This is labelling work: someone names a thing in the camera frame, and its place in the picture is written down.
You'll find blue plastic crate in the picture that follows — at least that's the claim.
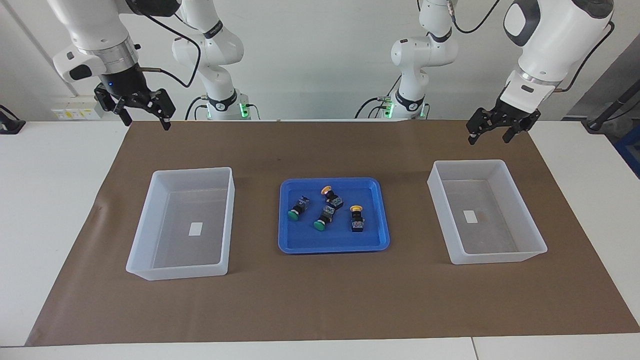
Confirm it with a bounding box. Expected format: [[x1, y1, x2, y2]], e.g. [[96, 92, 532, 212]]
[[614, 125, 640, 179]]

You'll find brown paper table mat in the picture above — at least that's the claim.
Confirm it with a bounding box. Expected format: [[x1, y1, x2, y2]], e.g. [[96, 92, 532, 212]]
[[25, 120, 640, 347]]

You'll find white wall cable duct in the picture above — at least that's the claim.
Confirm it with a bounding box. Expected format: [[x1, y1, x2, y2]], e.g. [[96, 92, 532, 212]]
[[5, 0, 78, 97]]

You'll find green push button switch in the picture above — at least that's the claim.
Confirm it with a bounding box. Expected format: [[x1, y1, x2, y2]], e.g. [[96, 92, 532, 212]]
[[287, 196, 311, 221], [313, 205, 336, 231]]

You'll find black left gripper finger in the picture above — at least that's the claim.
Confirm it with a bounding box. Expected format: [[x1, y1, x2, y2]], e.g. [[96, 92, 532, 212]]
[[502, 119, 534, 144], [466, 107, 503, 146]]

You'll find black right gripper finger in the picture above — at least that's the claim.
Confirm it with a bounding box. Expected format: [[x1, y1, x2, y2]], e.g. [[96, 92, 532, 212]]
[[147, 89, 177, 132], [94, 84, 133, 127]]

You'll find translucent white plastic box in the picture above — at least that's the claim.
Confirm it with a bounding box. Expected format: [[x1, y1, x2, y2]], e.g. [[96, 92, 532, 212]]
[[427, 159, 548, 265], [125, 167, 236, 281]]

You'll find yellow push button switch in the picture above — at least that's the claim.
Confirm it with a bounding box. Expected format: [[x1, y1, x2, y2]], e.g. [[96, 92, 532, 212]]
[[349, 204, 366, 233], [320, 185, 345, 210]]

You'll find black device at table edge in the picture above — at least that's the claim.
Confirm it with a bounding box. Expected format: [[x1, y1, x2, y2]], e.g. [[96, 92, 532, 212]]
[[0, 104, 27, 135]]

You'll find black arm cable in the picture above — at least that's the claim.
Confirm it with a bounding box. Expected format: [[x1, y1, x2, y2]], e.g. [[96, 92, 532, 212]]
[[137, 12, 202, 88], [450, 0, 616, 93]]

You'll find black stand pole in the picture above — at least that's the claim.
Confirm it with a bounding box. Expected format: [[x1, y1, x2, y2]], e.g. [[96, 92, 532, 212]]
[[582, 80, 640, 132]]

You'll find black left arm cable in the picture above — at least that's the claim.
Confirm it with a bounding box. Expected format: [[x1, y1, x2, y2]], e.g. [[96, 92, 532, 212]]
[[450, 0, 616, 93]]

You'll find blue plastic tray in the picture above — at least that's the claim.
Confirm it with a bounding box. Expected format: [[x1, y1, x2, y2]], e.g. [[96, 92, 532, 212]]
[[278, 177, 391, 255]]

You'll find white wall socket box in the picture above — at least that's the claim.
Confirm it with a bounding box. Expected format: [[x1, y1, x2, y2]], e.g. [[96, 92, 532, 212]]
[[51, 96, 105, 120]]

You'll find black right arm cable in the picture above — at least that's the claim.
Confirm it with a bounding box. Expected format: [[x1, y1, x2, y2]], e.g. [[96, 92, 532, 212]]
[[137, 12, 202, 88]]

